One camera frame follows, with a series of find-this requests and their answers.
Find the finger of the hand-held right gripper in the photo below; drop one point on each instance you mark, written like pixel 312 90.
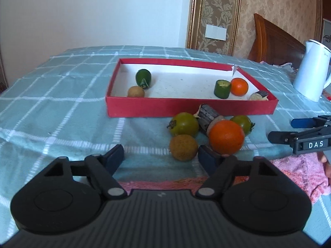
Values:
pixel 300 122
pixel 279 137

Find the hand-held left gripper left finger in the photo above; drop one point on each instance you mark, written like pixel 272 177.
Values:
pixel 115 156

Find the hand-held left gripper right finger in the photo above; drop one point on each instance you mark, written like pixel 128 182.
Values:
pixel 206 157

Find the brown kiwi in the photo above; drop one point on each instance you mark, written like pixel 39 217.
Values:
pixel 135 92
pixel 183 147

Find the orange tangerine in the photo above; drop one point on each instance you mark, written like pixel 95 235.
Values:
pixel 240 86
pixel 226 137

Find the green tomato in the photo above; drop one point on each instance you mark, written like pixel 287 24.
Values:
pixel 185 124
pixel 243 122

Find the red cardboard box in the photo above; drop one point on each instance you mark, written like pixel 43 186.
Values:
pixel 181 107

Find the green cucumber piece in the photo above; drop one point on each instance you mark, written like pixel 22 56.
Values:
pixel 221 90
pixel 142 77

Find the person's right hand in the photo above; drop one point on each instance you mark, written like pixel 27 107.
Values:
pixel 328 169

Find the pink towel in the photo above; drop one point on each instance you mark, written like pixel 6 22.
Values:
pixel 297 170

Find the white electric kettle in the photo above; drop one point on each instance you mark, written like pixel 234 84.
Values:
pixel 310 75

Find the pink cloth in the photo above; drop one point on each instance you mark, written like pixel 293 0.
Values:
pixel 284 66

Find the wooden headboard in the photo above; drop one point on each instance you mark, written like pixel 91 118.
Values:
pixel 271 44

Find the gold framed wallpaper panel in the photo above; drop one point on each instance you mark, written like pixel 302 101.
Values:
pixel 194 18

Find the white wall switch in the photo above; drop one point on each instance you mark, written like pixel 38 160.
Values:
pixel 216 32

